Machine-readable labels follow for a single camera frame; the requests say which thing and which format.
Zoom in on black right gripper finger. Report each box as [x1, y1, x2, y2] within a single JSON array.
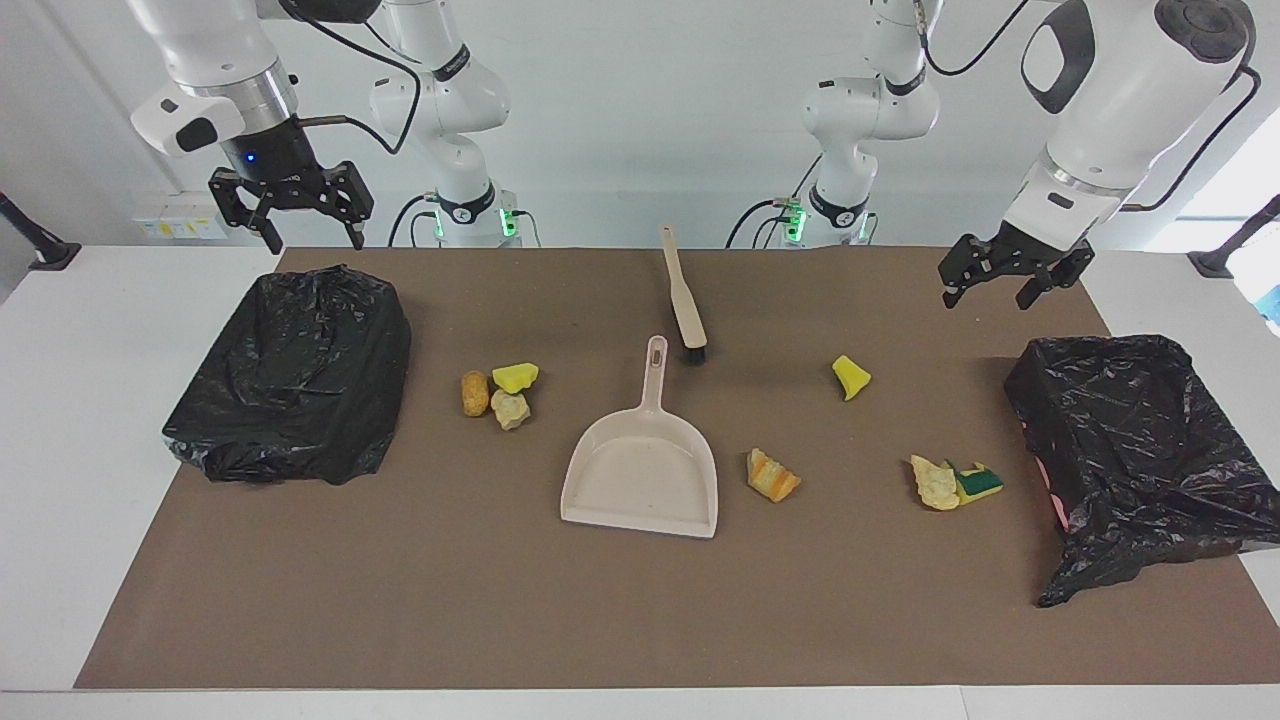
[[208, 168, 286, 255], [318, 160, 376, 251]]

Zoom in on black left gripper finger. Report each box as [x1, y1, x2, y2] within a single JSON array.
[[1015, 240, 1096, 311], [938, 235, 1001, 309]]

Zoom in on small yellow sponge wedge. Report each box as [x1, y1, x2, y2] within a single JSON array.
[[832, 355, 872, 402]]

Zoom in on pale striped bread piece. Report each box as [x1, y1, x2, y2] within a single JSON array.
[[910, 455, 961, 512]]

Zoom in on green yellow jagged sponge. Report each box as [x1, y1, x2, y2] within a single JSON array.
[[950, 462, 1005, 505]]

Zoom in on beige hand brush black bristles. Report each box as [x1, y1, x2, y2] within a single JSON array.
[[660, 224, 709, 365]]

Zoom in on orange striped bread piece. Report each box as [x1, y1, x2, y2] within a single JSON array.
[[746, 448, 803, 503]]

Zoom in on beige plastic dustpan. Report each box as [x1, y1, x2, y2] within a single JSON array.
[[559, 335, 719, 540]]

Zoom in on black bag lined pink bin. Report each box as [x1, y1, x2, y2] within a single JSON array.
[[1004, 334, 1280, 609]]

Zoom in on white blue container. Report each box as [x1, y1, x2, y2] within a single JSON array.
[[1228, 235, 1280, 331]]

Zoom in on brown table mat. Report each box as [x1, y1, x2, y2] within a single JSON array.
[[75, 248, 1280, 691]]

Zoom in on black base cable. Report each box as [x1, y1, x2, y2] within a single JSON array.
[[726, 150, 823, 249], [387, 193, 433, 249]]

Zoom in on white wall socket box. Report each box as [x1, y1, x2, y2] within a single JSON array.
[[132, 195, 229, 241]]

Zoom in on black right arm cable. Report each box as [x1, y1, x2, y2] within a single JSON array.
[[278, 0, 425, 158]]

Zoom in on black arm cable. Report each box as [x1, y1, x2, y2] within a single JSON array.
[[918, 0, 1263, 213], [278, 0, 425, 158]]

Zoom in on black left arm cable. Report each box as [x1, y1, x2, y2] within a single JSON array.
[[918, 0, 1263, 213]]

